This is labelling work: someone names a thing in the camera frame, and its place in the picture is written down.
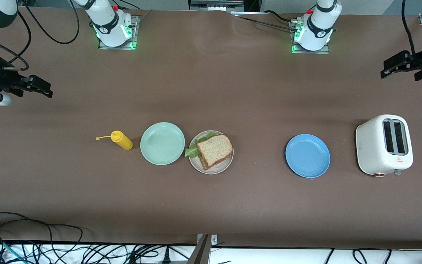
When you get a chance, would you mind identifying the white toaster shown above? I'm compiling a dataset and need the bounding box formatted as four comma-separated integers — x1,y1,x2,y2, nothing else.
356,114,414,177

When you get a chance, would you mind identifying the brown bread slice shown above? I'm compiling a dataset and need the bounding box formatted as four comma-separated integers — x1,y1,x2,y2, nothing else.
196,134,233,167
199,152,233,171

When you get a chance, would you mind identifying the green lettuce leaf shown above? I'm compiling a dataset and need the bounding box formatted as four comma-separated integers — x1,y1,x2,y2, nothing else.
184,132,217,158

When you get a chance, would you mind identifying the black base cable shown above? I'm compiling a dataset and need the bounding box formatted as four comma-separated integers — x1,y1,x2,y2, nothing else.
262,10,299,23
233,13,296,32

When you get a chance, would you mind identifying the black looped cable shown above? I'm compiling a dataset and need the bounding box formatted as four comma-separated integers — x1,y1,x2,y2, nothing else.
0,11,32,71

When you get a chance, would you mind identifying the grey metal bracket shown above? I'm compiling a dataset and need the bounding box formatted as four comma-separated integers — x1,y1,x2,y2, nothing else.
193,234,219,264

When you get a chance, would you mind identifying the yellow mustard squeeze bottle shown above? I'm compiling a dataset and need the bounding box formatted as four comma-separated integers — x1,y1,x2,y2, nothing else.
96,131,134,150

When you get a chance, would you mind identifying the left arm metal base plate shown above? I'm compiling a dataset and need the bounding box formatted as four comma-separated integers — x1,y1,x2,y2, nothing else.
291,20,330,55

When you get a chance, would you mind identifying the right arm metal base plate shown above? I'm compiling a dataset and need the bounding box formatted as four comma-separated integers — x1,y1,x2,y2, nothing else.
98,15,139,50

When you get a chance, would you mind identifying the beige plate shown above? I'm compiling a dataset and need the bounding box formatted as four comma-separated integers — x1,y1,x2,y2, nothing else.
189,130,234,175

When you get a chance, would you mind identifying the white side bench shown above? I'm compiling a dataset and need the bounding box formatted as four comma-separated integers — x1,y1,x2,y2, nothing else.
0,242,422,264

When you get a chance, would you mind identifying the mint green plate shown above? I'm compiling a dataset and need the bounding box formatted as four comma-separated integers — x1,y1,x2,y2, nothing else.
140,122,185,166

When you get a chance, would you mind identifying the grey metal frame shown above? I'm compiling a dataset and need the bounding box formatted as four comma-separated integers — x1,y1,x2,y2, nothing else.
188,0,245,12

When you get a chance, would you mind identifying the blue plate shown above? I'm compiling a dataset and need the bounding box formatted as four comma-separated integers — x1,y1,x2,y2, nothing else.
285,134,331,179

